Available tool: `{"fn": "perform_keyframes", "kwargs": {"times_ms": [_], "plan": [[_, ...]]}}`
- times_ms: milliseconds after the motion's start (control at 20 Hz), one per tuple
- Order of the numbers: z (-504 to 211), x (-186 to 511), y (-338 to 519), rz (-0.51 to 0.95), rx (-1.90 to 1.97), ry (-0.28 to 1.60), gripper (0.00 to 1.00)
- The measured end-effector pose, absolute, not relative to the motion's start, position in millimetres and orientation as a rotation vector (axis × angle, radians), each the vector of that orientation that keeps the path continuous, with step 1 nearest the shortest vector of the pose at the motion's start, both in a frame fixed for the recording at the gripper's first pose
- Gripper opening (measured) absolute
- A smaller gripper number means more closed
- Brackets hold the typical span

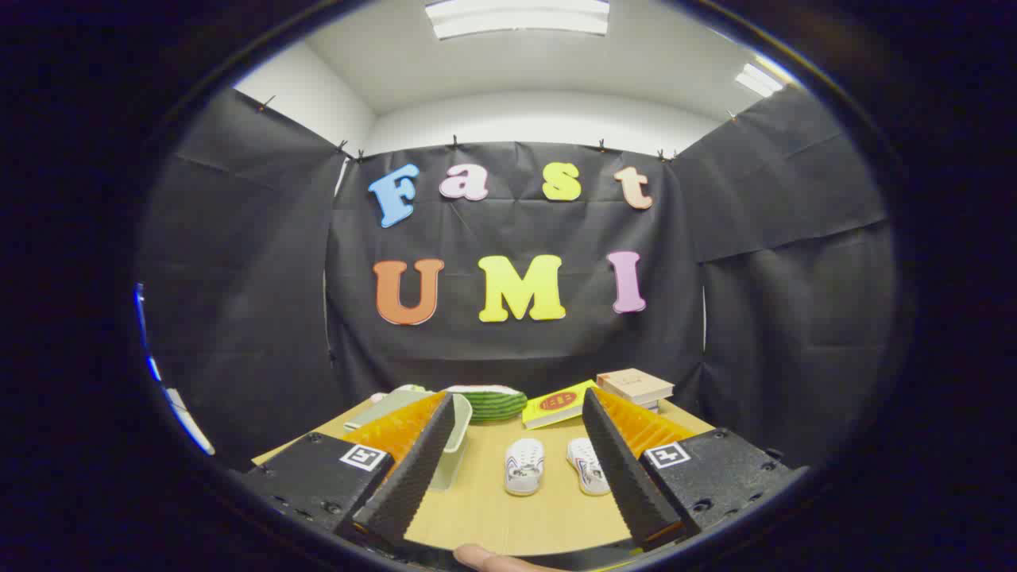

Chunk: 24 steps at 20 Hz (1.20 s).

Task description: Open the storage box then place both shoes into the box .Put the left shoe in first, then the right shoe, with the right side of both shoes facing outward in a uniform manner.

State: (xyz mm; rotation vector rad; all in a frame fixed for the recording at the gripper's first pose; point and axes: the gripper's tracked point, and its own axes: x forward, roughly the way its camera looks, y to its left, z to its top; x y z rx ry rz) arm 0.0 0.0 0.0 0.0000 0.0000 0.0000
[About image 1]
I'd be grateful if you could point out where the yellow book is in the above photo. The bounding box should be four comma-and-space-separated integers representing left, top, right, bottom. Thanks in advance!
522, 380, 598, 430

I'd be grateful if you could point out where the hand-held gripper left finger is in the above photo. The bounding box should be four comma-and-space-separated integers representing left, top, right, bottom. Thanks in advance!
238, 391, 458, 549

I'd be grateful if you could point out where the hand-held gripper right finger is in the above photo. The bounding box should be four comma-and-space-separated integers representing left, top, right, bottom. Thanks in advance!
582, 387, 811, 551

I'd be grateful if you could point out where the black backdrop cloth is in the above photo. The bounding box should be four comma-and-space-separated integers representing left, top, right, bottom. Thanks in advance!
139, 83, 899, 470

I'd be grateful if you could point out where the cream fabric storage box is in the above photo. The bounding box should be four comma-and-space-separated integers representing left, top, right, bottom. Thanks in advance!
343, 387, 474, 492

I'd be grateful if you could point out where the large ceiling light panel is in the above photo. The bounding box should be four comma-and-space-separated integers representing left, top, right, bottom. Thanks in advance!
425, 0, 611, 40

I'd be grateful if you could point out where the watermelon slice plush toy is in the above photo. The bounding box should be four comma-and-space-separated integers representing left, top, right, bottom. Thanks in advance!
443, 385, 528, 422

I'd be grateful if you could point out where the small ceiling light panel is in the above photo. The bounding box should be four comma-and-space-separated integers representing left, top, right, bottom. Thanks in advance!
734, 63, 785, 99

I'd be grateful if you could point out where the white striped canvas shoe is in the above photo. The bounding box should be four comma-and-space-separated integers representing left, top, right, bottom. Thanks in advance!
566, 437, 613, 497
505, 438, 546, 497

